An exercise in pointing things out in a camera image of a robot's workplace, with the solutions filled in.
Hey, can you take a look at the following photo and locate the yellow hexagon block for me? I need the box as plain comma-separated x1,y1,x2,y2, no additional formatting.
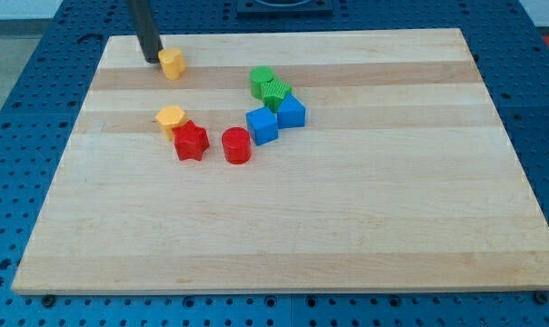
155,105,188,142

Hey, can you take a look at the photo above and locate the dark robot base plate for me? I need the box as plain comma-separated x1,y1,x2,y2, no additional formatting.
235,0,334,16

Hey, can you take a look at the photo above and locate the blue triangle block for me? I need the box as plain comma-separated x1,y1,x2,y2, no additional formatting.
277,94,306,129

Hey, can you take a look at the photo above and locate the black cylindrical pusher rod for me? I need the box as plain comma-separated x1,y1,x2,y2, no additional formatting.
126,0,164,64

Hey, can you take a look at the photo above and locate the red cylinder block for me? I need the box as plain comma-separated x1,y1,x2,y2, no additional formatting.
222,127,252,164

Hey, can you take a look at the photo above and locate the wooden board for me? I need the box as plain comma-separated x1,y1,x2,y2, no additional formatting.
12,28,549,295

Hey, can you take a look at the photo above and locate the blue cube block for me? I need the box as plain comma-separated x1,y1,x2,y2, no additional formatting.
245,107,278,145

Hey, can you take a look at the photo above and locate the red star block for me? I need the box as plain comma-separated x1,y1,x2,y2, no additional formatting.
172,120,210,161

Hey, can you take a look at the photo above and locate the yellow heart block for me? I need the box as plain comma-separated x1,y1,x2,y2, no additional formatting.
158,47,186,81

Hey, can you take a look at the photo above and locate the green cylinder block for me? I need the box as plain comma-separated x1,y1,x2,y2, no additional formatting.
249,65,275,100

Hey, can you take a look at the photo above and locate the green star block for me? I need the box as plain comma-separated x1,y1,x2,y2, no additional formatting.
261,78,293,113

